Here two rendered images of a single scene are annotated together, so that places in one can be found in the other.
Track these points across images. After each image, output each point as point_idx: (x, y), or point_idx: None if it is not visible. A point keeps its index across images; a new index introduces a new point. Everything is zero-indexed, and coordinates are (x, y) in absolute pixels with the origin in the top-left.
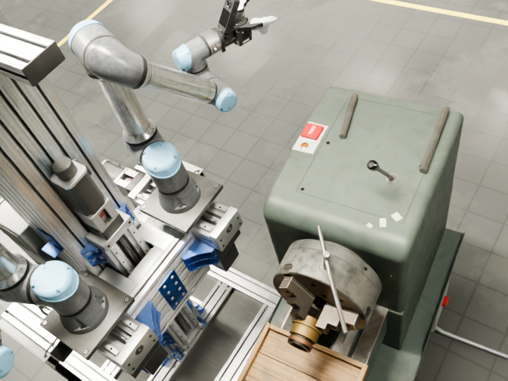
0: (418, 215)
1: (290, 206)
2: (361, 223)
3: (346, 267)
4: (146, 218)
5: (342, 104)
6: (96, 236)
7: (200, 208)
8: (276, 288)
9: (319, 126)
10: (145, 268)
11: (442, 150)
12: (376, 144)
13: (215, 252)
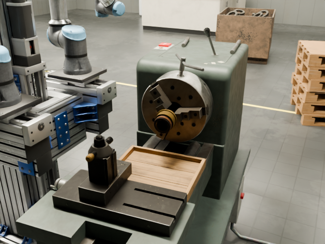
0: (233, 62)
1: (155, 60)
2: (200, 63)
3: (193, 78)
4: (49, 89)
5: (181, 41)
6: (19, 66)
7: (92, 74)
8: (142, 110)
9: (169, 43)
10: (47, 103)
11: (240, 50)
12: (203, 48)
13: (96, 109)
